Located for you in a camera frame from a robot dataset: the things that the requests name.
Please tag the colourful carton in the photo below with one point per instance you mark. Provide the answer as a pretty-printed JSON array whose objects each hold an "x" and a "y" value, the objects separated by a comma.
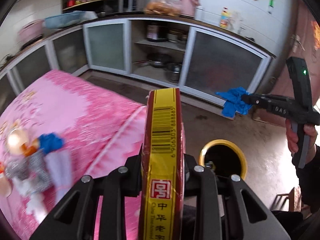
[{"x": 225, "y": 17}]

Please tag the pink floral cloth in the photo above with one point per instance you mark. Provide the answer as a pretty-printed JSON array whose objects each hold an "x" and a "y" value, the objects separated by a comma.
[{"x": 82, "y": 120}]

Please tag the silver mesh wrapper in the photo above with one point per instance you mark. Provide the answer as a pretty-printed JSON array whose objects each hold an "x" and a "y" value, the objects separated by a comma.
[{"x": 37, "y": 172}]

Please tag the green and white hanging tool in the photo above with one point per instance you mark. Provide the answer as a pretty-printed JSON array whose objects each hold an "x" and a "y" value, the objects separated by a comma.
[{"x": 270, "y": 5}]

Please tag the stack of bowls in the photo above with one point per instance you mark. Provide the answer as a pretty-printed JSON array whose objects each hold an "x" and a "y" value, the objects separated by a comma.
[{"x": 177, "y": 38}]

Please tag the yellow trash bin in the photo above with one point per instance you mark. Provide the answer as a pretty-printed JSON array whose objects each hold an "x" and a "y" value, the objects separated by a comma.
[{"x": 240, "y": 155}]

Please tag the blue glove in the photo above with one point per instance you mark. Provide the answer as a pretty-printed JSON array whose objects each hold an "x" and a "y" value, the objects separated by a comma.
[
  {"x": 51, "y": 142},
  {"x": 235, "y": 102}
]

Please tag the pale lavender paper sheet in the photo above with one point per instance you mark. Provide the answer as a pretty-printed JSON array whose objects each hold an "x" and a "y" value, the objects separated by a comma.
[{"x": 60, "y": 175}]

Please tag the blue plastic basin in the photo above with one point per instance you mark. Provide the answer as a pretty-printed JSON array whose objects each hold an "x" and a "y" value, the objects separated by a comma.
[{"x": 63, "y": 20}]

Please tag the dark cooking pan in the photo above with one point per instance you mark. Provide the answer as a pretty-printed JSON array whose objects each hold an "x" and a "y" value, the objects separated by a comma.
[{"x": 158, "y": 60}]

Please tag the white frosted glass cabinet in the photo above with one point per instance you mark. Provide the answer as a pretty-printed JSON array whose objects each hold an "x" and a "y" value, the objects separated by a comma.
[{"x": 215, "y": 62}]

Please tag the person's dark clothing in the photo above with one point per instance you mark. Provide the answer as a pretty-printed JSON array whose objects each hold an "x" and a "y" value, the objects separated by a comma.
[{"x": 295, "y": 226}]

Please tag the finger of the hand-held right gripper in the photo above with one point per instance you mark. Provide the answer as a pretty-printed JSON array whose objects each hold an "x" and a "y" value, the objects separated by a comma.
[{"x": 257, "y": 101}]

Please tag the person's right hand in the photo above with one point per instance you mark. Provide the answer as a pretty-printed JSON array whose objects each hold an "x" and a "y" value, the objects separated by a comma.
[{"x": 290, "y": 137}]

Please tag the cardboard piece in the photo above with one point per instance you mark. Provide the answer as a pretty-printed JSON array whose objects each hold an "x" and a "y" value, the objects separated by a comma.
[{"x": 260, "y": 116}]

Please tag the pink plastic basin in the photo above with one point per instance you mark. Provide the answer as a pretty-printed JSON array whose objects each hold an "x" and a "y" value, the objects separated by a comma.
[{"x": 31, "y": 31}]

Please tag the plastic bag of buns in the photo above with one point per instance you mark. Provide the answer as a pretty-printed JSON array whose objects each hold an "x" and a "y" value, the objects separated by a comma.
[{"x": 162, "y": 5}]

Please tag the dark red rice cooker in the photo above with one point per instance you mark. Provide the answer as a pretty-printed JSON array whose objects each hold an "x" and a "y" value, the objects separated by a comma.
[{"x": 156, "y": 32}]

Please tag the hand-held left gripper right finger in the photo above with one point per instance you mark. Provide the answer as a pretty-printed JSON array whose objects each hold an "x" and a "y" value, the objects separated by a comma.
[{"x": 188, "y": 177}]

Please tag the silver kitchen appliance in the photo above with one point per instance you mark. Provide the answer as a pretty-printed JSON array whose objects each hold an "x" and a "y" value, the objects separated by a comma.
[{"x": 132, "y": 2}]

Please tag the white crumpled tissue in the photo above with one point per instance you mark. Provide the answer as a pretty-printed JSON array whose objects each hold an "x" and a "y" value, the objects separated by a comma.
[{"x": 30, "y": 195}]

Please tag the person's right forearm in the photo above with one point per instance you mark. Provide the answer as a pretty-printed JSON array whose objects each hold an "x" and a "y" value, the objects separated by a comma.
[{"x": 310, "y": 177}]

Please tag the red and yellow carton box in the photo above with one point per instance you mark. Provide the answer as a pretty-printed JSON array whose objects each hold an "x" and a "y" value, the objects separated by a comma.
[{"x": 162, "y": 155}]

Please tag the steel pot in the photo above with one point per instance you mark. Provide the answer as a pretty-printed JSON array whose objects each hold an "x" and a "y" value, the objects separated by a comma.
[{"x": 175, "y": 72}]

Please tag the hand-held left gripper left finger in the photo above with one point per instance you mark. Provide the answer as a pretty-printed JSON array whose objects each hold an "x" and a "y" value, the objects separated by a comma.
[{"x": 133, "y": 177}]

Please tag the orange peel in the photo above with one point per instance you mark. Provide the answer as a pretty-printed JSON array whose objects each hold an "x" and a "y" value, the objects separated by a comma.
[{"x": 31, "y": 148}]

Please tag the reddish brown door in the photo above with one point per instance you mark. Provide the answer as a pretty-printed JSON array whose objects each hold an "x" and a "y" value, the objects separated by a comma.
[{"x": 287, "y": 30}]

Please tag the light brown eggshell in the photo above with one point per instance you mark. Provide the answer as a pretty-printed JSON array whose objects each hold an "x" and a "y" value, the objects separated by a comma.
[{"x": 17, "y": 141}]

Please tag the small wooden stool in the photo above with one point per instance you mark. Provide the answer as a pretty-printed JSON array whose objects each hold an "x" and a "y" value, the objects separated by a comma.
[{"x": 287, "y": 200}]

